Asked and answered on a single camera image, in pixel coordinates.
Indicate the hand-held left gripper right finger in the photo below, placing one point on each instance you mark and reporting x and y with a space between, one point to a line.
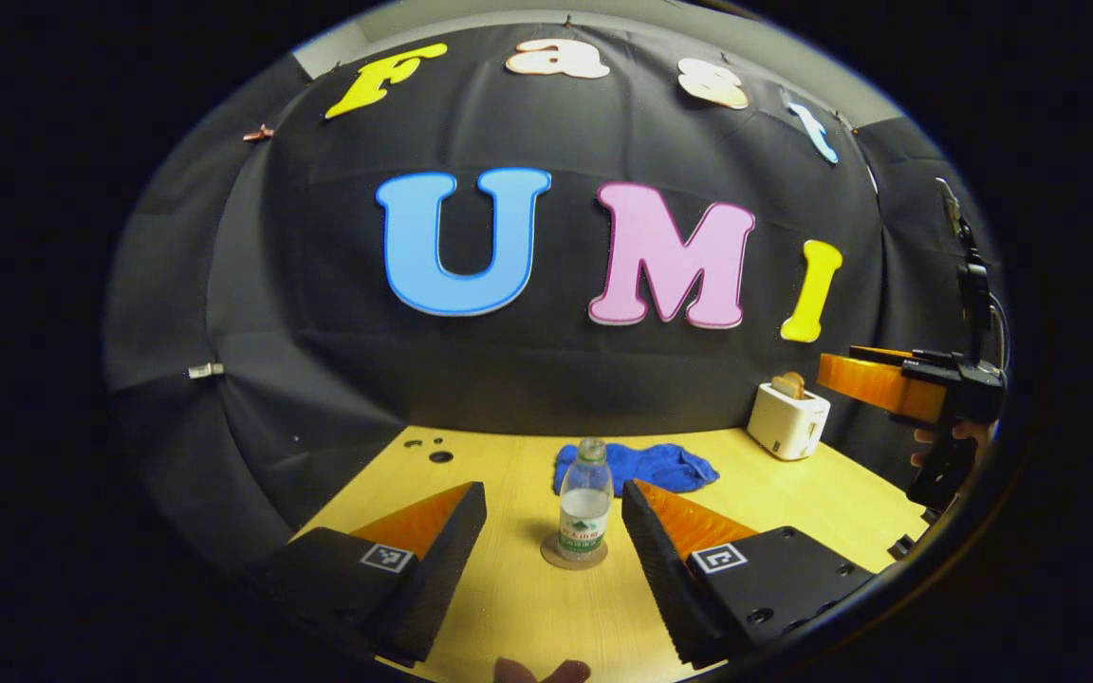
665 569

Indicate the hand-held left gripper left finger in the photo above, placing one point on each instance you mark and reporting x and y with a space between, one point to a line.
437 569

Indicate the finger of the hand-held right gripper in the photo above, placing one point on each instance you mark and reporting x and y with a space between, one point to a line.
879 384
898 356

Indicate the clear plastic water bottle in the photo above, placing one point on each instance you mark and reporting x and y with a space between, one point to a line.
584 512

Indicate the round brown coaster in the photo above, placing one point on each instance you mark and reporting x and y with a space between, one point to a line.
551 555

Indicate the toast slice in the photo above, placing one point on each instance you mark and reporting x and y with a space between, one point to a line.
789 385

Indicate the white toaster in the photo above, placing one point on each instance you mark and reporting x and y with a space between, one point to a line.
787 427

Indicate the blue towel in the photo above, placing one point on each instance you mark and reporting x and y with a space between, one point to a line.
660 467

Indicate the black backdrop cloth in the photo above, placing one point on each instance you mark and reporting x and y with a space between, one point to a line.
556 370

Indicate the white clip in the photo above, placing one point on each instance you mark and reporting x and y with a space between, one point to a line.
205 370

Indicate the red clip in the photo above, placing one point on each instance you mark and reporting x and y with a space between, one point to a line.
258 134

